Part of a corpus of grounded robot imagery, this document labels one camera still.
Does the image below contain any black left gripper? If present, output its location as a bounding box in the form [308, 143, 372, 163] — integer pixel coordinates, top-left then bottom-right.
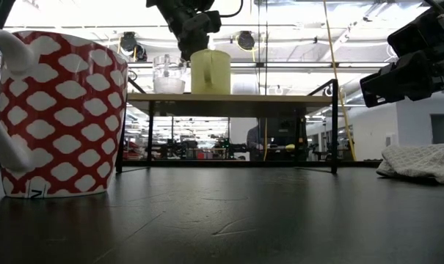
[146, 0, 215, 62]

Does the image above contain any large yellow mug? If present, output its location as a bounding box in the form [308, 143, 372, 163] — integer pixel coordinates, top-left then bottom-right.
[190, 49, 232, 95]

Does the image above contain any small clear glass mug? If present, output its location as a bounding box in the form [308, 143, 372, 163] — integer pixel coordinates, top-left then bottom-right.
[152, 54, 188, 95]

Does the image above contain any red white patterned mug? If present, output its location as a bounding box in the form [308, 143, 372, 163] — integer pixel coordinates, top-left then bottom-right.
[0, 29, 129, 200]

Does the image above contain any white waffle cloth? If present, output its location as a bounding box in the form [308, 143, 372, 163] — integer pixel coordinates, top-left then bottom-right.
[376, 142, 444, 186]

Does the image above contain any person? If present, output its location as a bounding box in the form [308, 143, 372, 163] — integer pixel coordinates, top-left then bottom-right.
[246, 126, 261, 161]

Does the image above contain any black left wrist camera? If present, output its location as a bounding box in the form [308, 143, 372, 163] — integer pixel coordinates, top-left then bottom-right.
[194, 10, 222, 34]

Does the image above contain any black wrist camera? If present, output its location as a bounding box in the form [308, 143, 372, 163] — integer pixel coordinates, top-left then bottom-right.
[194, 10, 222, 34]
[387, 9, 444, 58]

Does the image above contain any yellow cable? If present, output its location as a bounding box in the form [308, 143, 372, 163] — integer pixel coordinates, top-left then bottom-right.
[323, 0, 357, 162]

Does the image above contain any black ceiling cable reel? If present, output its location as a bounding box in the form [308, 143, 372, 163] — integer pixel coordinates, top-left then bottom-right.
[119, 32, 148, 62]
[237, 31, 256, 51]

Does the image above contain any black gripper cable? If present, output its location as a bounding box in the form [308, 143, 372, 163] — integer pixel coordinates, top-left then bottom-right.
[219, 0, 244, 18]

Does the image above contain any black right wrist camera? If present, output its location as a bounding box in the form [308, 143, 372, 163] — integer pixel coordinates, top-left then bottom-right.
[387, 9, 444, 58]

